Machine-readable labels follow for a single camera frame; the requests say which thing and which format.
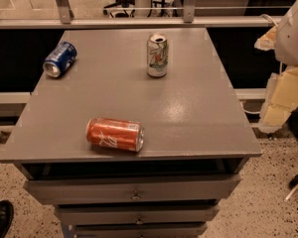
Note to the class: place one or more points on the grey drawer cabinet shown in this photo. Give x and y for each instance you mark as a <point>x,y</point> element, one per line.
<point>120,154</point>

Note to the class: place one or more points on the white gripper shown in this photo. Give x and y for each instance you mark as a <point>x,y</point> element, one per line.
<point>294,39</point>

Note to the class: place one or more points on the blue pepsi can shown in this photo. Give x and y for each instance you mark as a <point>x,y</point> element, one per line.
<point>60,59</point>

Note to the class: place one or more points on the orange soda can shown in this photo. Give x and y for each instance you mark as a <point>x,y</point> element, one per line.
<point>115,134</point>

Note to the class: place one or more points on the metal railing frame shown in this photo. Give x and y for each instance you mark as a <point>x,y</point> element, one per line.
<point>84,14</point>

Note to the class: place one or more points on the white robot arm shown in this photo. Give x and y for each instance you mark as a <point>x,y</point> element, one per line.
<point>283,39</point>

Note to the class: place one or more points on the black office chair base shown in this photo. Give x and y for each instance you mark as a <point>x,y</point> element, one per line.
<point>125,4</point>

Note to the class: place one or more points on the top grey drawer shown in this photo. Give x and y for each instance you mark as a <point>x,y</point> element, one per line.
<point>141,189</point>

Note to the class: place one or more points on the grey drawer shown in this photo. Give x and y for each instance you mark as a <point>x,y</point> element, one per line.
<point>153,230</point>
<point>141,189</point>
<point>141,214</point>

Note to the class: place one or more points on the white green 7up can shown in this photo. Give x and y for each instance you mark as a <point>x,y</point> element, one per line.
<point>157,55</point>

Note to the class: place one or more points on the bottom grey drawer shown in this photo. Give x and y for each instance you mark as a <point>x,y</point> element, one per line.
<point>153,230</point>

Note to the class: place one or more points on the middle grey drawer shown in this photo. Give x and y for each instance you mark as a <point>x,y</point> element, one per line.
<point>141,214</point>

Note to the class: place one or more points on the black shoe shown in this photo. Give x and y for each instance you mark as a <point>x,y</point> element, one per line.
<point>6,217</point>

